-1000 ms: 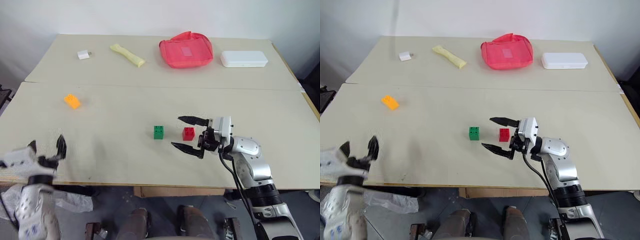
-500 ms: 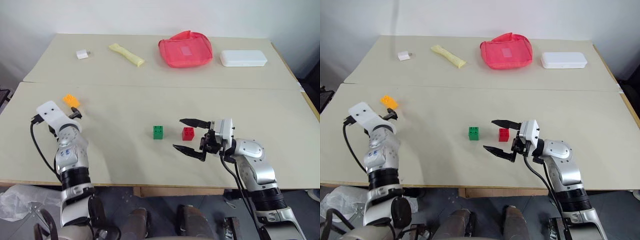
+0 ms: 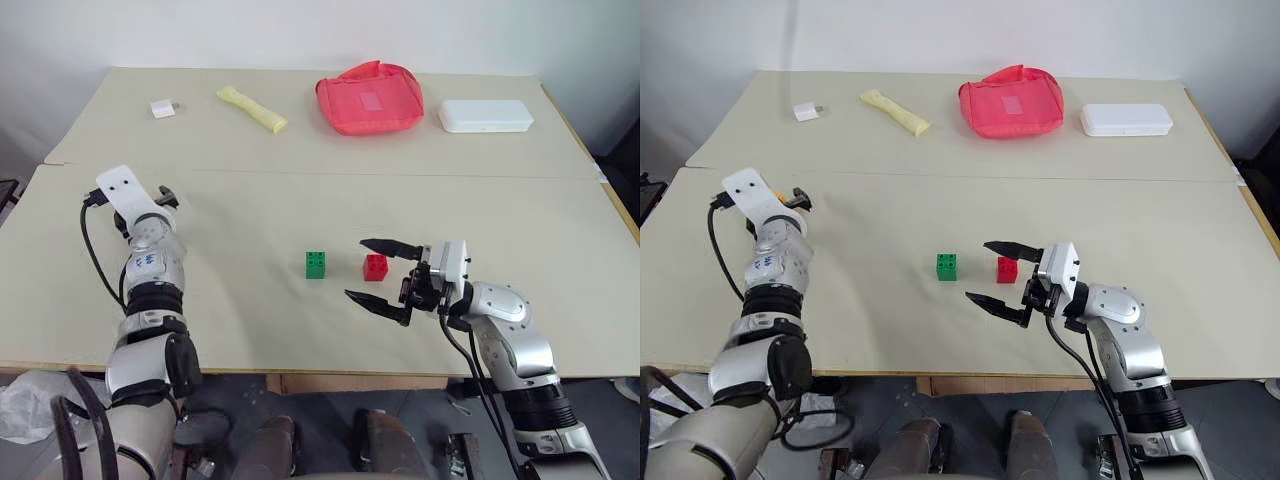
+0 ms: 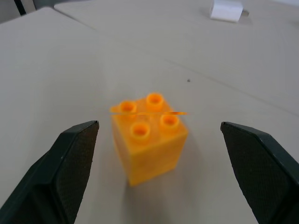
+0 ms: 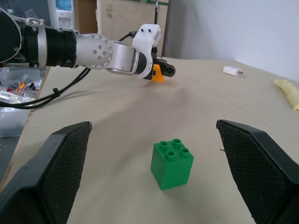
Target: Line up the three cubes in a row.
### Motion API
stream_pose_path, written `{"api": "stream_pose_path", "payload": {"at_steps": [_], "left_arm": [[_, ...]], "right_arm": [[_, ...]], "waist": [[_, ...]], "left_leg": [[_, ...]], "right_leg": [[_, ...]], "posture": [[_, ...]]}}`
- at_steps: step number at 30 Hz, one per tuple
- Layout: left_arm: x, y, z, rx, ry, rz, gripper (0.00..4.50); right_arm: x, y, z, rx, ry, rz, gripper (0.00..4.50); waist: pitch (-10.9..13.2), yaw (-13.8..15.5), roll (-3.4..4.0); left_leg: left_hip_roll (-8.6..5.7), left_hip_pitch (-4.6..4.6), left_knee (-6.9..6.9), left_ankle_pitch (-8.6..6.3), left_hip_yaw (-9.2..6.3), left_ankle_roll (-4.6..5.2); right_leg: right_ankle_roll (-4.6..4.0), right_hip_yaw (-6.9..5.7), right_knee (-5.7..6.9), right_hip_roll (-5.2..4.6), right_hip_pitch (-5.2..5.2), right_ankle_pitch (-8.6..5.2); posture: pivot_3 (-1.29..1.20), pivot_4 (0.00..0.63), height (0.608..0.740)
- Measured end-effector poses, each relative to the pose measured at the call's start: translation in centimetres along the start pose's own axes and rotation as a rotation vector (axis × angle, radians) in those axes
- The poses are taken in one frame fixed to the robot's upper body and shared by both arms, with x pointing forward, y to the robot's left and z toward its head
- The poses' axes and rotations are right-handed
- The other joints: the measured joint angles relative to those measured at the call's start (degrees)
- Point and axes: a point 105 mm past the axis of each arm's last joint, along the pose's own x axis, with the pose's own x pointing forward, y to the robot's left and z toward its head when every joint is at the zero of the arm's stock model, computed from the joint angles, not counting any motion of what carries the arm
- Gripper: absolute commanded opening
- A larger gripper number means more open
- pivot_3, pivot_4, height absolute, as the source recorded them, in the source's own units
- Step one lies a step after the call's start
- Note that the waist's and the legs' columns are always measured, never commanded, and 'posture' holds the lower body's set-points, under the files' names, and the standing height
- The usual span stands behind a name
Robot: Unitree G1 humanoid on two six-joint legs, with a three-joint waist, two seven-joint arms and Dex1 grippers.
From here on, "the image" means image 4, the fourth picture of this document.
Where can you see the black table leg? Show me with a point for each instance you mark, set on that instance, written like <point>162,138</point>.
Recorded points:
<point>19,6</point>

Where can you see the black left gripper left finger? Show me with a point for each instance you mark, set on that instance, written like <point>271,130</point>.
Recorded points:
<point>58,177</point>

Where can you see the white power adapter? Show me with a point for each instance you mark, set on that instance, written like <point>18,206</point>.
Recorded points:
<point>226,10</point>

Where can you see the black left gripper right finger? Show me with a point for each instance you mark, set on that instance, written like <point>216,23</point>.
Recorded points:
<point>264,172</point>

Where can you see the orange studded building cube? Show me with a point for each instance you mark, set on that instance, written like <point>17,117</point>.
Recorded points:
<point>147,140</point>

